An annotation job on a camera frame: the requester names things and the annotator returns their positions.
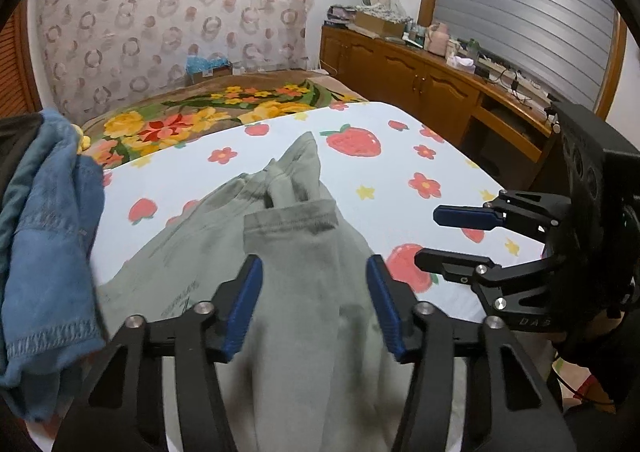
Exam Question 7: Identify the patterned lace curtain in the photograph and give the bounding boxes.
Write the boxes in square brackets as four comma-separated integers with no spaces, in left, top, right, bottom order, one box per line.
[36,0,314,123]

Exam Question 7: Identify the wooden sideboard cabinet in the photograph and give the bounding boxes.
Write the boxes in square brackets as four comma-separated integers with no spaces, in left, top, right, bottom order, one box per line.
[320,25,558,191]

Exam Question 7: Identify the person's right hand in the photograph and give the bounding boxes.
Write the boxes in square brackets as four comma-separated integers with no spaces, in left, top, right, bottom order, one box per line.
[588,309,625,336]

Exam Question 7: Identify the dark black garment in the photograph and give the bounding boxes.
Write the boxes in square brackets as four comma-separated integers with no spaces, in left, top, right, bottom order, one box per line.
[0,112,43,198]

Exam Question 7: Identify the white strawberry flower bedsheet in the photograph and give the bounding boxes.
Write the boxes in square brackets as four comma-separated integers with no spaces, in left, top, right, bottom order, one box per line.
[90,103,542,342]

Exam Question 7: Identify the grey window roller blind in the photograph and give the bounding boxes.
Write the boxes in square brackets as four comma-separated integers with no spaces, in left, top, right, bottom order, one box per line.
[418,0,627,118]

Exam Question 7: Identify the floral brown blanket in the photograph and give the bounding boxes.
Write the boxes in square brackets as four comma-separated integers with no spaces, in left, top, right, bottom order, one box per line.
[82,70,363,169]

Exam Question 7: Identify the blue cardboard box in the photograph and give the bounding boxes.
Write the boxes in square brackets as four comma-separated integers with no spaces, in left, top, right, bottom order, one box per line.
[186,55,232,86]

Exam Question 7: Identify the grey-green shorts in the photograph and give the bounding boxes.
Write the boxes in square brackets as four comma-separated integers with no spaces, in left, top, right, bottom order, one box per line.
[98,133,411,451]

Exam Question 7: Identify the blue denim jeans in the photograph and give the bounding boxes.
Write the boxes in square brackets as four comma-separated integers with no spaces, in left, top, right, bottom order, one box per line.
[1,109,104,422]

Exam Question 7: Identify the pink jar on cabinet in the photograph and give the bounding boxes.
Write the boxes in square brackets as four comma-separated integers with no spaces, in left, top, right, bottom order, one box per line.
[427,22,449,57]

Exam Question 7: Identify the cardboard box on cabinet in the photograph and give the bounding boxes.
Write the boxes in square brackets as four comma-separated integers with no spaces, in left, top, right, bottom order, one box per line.
[354,11,405,38]

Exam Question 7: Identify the brown louvered wardrobe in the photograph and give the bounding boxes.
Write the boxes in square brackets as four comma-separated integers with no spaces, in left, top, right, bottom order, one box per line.
[0,0,42,118]

